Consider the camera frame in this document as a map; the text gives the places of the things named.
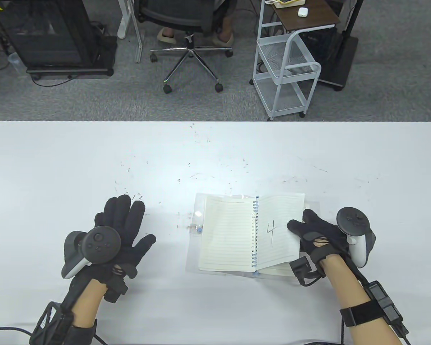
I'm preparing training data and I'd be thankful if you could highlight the person's right hand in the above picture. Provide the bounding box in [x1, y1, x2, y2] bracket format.
[287, 208, 351, 286]

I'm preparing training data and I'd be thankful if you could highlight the person's left hand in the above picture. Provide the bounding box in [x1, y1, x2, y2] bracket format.
[61, 194, 157, 304]

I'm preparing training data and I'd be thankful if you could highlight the spiral notebook with clear cover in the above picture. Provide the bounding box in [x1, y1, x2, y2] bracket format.
[186, 193, 329, 285]

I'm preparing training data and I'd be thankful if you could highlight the person's right forearm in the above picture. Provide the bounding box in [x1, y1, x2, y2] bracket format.
[318, 252, 403, 345]

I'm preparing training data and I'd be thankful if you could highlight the person's left forearm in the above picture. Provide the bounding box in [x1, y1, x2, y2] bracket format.
[72, 280, 107, 327]

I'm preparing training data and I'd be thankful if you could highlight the dark grey right hand controller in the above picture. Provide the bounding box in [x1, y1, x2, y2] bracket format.
[336, 207, 377, 268]

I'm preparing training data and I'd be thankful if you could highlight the dark grey hand controller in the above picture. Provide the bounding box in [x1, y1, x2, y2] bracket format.
[61, 226, 122, 280]
[336, 207, 377, 268]

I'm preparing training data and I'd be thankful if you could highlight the dark grey left hand controller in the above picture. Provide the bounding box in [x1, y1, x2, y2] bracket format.
[61, 226, 122, 280]

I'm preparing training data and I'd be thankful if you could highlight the black monitor stand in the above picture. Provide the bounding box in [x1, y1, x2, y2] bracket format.
[318, 0, 364, 92]

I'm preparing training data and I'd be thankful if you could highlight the beige slipper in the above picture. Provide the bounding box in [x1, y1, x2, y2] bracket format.
[156, 29, 176, 46]
[212, 33, 235, 47]

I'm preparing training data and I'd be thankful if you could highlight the clear plastic cup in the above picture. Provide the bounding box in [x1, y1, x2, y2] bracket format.
[7, 52, 22, 74]

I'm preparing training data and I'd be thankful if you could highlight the black rolling cabinet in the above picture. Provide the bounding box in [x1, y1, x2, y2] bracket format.
[0, 0, 115, 79]

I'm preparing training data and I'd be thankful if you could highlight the black office chair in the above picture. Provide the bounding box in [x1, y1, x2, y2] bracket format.
[135, 0, 234, 95]

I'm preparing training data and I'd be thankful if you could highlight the white cart with wooden top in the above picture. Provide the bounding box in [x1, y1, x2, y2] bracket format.
[252, 0, 342, 121]

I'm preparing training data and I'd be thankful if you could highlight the black right wrist strap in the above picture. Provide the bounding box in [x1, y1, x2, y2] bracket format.
[339, 302, 385, 327]

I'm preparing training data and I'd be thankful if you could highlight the black wrist strap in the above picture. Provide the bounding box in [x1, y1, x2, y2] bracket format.
[339, 302, 385, 327]
[63, 318, 98, 345]

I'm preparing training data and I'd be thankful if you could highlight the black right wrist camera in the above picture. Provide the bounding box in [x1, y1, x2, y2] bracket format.
[363, 282, 411, 340]

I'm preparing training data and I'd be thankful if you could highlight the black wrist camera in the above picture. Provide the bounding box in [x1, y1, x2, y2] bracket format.
[363, 282, 411, 340]
[29, 302, 74, 345]

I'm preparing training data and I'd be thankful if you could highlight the black left wrist strap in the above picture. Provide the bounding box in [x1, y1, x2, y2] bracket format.
[63, 318, 98, 345]

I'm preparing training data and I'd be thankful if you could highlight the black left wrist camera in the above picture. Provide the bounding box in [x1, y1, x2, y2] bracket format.
[29, 302, 74, 345]

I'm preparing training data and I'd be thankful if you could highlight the black floor cable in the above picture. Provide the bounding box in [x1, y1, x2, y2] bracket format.
[32, 74, 76, 87]

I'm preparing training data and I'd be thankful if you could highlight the black left camera cable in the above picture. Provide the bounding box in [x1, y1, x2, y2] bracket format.
[0, 326, 33, 337]

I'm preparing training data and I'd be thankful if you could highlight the white desk frame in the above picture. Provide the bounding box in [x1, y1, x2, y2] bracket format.
[117, 0, 146, 64]

